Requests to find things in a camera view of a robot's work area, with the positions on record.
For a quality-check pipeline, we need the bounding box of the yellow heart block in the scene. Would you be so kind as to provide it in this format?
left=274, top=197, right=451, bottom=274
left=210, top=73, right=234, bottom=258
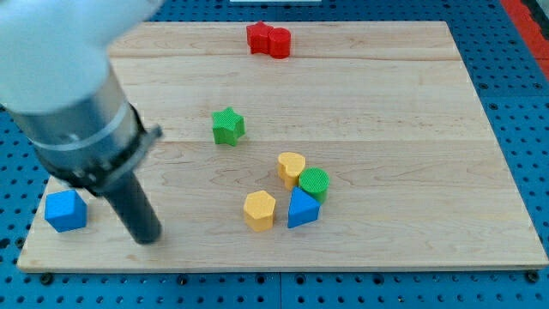
left=277, top=152, right=306, bottom=191

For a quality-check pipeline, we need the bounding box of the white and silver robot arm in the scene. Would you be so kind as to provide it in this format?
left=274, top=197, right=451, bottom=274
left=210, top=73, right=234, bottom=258
left=1, top=0, right=162, bottom=195

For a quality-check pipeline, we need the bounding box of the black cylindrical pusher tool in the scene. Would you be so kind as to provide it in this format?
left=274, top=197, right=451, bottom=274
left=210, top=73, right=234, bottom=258
left=101, top=172, right=162, bottom=245

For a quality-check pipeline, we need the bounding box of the blue cube block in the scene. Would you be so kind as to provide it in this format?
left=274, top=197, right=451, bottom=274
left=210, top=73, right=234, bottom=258
left=44, top=190, right=87, bottom=233

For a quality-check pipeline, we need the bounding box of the light wooden board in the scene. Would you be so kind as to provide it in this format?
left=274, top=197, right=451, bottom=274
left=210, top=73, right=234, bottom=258
left=17, top=21, right=548, bottom=273

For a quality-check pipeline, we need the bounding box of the blue triangle block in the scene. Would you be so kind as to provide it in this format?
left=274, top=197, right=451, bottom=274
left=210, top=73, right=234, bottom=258
left=287, top=186, right=321, bottom=228

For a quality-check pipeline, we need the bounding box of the red star block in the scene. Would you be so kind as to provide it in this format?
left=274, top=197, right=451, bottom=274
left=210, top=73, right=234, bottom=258
left=245, top=21, right=274, bottom=54

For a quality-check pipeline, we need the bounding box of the green star block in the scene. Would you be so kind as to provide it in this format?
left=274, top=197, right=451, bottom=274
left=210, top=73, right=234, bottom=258
left=212, top=106, right=245, bottom=146

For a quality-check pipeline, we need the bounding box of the green cylinder block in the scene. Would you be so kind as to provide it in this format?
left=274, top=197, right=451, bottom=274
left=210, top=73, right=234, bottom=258
left=299, top=167, right=330, bottom=203

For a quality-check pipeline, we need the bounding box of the red cylinder block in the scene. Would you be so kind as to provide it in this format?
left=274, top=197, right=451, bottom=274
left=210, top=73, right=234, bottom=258
left=268, top=27, right=292, bottom=59

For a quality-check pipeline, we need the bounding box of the yellow hexagon block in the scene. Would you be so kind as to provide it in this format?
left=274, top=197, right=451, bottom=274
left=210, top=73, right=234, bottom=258
left=243, top=191, right=276, bottom=232

